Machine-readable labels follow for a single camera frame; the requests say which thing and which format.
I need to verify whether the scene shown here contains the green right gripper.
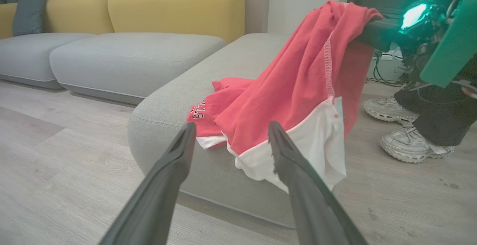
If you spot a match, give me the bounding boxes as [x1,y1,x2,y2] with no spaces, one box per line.
[354,0,477,89]

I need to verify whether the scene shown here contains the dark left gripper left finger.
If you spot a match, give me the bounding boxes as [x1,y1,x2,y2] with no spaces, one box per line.
[98,122,197,245]

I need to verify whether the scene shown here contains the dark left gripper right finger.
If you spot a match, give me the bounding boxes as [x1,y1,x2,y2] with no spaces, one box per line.
[268,121,369,245]

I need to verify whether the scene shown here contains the red shorts with white lining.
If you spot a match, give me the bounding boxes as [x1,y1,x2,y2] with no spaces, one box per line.
[186,1,384,193]

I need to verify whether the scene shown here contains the grey sofa chaise seat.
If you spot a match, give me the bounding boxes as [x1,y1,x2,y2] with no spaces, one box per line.
[128,32,375,230]

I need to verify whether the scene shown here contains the wide grey sofa seat cushion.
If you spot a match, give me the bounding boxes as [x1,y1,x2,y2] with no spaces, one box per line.
[50,32,227,106]

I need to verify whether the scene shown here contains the grey chunky sneaker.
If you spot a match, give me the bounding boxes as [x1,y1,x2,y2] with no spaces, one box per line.
[363,96,420,125]
[380,125,455,164]

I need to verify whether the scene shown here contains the black trousers of person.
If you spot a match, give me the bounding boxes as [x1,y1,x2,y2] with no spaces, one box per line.
[394,53,477,147]

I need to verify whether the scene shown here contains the large yellow sofa back cushion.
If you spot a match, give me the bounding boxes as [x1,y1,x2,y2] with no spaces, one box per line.
[108,0,246,44]

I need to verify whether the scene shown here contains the grey throw pillow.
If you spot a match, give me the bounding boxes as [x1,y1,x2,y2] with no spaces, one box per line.
[12,0,48,37]

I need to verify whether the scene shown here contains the black floor cables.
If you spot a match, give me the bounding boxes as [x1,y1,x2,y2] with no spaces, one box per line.
[372,49,405,88]

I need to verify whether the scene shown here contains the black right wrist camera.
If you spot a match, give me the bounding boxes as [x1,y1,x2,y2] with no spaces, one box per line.
[398,0,451,57]

